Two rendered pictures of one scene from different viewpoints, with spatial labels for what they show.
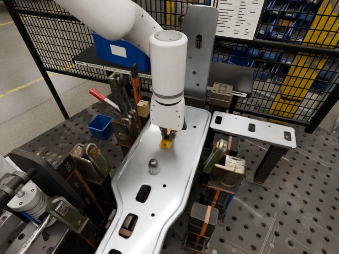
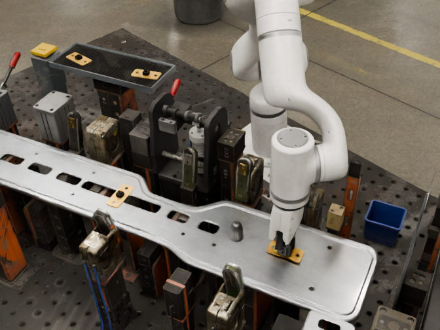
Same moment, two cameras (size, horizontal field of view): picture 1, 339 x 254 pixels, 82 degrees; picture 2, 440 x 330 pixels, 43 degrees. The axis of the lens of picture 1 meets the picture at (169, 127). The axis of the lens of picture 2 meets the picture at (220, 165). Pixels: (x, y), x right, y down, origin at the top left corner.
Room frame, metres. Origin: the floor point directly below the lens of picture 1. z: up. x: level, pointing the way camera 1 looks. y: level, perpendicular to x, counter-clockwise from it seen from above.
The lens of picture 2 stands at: (0.42, -0.86, 2.02)
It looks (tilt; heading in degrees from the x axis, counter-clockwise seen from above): 41 degrees down; 98
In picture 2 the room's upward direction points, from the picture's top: 2 degrees counter-clockwise
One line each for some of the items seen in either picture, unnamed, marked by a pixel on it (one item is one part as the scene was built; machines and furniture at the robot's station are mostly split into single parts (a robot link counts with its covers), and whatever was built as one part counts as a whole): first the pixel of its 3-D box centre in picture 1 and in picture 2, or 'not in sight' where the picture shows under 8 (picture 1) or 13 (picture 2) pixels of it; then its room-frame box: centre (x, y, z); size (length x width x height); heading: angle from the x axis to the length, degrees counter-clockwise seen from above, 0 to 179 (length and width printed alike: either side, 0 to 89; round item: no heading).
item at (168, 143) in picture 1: (168, 137); (285, 250); (0.44, 0.00, 1.01); 0.08 x 0.04 x 0.01; 161
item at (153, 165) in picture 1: (154, 166); (236, 231); (0.32, 0.05, 1.02); 0.03 x 0.03 x 0.07
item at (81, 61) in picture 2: not in sight; (78, 57); (-0.22, 0.58, 1.17); 0.08 x 0.04 x 0.01; 146
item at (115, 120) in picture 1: (130, 149); (305, 240); (0.49, 0.16, 0.88); 0.07 x 0.06 x 0.35; 71
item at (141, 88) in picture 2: not in sight; (111, 65); (-0.11, 0.55, 1.16); 0.37 x 0.14 x 0.02; 161
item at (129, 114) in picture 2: not in sight; (138, 166); (-0.02, 0.39, 0.90); 0.05 x 0.05 x 0.40; 71
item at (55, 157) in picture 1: (79, 195); (232, 193); (0.28, 0.29, 0.91); 0.07 x 0.05 x 0.42; 71
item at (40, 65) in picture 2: not in sight; (59, 110); (-0.35, 0.64, 0.92); 0.08 x 0.08 x 0.44; 71
